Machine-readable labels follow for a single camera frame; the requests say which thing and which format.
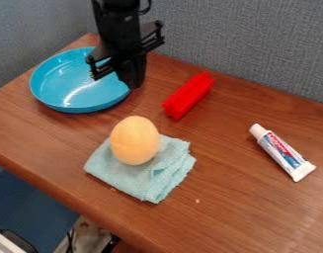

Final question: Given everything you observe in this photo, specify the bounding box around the light blue folded cloth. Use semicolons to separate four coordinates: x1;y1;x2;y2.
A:
84;135;196;204

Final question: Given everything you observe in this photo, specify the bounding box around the yellow orange ball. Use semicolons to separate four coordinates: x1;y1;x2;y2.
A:
109;116;161;165

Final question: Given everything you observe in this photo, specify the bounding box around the beige bag under table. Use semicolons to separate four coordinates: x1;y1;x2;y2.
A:
53;215;121;253

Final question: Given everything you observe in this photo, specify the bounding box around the white object bottom left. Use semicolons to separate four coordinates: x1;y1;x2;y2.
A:
0;234;26;253

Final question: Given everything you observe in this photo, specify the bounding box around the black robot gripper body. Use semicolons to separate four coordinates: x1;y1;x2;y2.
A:
85;0;164;80

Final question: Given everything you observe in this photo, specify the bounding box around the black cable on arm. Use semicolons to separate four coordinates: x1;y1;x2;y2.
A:
137;0;153;16

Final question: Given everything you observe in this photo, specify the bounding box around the blue plate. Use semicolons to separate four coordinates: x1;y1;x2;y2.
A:
29;46;131;114

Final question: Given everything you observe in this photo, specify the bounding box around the white toothpaste tube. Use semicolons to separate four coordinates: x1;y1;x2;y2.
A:
250;124;316;182

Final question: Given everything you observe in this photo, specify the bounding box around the red plastic block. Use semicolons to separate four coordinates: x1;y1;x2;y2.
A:
161;72;215;121

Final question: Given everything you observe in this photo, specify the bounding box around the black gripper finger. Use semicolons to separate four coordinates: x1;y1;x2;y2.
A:
115;52;147;89

